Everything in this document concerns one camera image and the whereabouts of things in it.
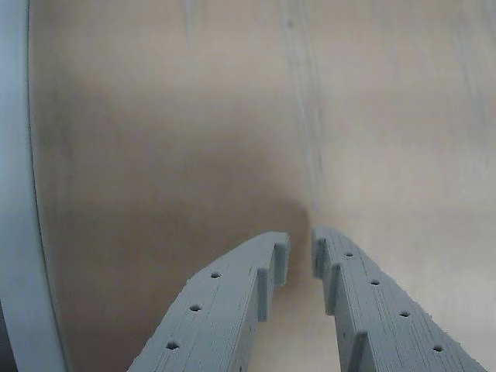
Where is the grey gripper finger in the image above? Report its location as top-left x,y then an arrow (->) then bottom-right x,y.
126,231 -> 291,372
312,227 -> 490,372

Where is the white table rim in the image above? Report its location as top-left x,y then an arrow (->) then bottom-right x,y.
0,0 -> 81,372

